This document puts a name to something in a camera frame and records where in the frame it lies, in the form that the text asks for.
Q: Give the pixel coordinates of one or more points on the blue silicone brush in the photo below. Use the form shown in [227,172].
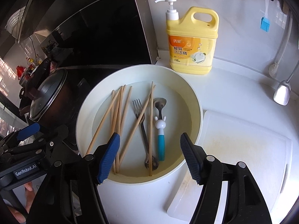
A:
[265,22]

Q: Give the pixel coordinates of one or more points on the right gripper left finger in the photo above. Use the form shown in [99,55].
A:
[68,193]

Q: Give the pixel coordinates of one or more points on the white bottle brush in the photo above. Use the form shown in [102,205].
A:
[273,68]

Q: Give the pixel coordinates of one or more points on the yellow dish soap bottle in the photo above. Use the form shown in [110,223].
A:
[191,39]

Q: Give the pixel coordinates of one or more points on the steel fork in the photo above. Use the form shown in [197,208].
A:
[137,109]

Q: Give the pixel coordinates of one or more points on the white plastic basin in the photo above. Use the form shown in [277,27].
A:
[183,113]

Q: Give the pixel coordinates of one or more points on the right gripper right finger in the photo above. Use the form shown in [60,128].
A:
[244,201]

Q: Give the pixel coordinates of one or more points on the steel spatula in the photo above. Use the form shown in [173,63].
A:
[282,93]

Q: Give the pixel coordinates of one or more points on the dark pot with lid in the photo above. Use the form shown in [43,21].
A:
[49,98]

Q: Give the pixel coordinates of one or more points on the person's left hand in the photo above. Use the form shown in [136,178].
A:
[25,195]

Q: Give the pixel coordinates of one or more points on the spoon with rabbit handle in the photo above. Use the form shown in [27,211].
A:
[160,124]

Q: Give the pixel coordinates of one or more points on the white cutting board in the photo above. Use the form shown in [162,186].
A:
[266,153]

